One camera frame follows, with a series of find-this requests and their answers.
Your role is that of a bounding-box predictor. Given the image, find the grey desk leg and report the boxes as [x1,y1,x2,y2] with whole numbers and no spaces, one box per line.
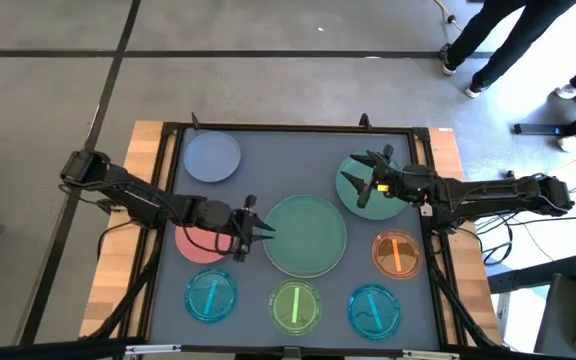
[486,254,576,295]

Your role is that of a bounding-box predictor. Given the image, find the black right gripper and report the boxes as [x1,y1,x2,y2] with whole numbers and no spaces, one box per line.
[340,143,434,210]

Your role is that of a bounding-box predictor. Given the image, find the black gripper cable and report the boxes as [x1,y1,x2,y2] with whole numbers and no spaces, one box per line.
[180,212,237,257]
[375,148,422,177]

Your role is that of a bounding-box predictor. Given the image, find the yellow floor cable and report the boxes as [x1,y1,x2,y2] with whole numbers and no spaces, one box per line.
[432,0,465,32]

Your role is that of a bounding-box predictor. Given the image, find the black cable bundle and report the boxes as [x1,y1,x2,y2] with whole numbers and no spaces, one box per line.
[426,234,502,350]
[85,244,162,342]

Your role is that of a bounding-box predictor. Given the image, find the orange transparent plastic plate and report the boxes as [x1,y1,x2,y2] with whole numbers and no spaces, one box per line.
[371,229,424,281]

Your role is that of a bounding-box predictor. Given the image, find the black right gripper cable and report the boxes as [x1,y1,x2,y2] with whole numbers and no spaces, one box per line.
[375,148,422,177]

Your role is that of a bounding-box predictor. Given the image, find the large light green plate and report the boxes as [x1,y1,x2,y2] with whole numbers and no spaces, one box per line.
[262,193,349,279]

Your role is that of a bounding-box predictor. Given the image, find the grey table mat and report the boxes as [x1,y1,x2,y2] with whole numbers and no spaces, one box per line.
[148,127,442,351]

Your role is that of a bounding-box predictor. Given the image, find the pink plastic plate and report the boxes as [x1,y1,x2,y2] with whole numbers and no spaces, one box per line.
[174,224,234,265]

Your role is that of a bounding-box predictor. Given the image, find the green transparent plastic plate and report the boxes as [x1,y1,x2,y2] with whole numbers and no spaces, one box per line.
[267,278,323,337]

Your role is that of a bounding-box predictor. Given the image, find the teal green plastic plate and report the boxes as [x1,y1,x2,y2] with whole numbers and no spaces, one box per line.
[335,149,412,222]

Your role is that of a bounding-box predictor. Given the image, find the black desk foot bar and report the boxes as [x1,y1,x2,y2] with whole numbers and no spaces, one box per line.
[512,97,576,137]

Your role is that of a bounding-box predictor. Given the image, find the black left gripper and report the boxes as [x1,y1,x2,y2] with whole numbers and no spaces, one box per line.
[212,193,276,264]

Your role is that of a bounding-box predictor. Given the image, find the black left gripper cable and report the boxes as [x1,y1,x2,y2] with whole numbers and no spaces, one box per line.
[180,212,237,257]

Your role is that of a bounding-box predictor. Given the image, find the silver frame bracket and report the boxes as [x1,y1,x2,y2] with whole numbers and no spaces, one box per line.
[401,349,462,360]
[124,343,183,357]

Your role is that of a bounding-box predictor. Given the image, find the cyan transparent plastic plate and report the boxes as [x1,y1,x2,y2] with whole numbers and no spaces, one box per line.
[183,268,239,324]
[347,284,402,343]

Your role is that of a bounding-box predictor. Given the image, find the blue-grey plastic plate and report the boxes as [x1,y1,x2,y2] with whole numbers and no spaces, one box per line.
[183,130,242,184]

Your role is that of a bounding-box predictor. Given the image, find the black loose cables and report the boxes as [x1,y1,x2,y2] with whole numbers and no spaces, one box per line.
[467,212,576,267]

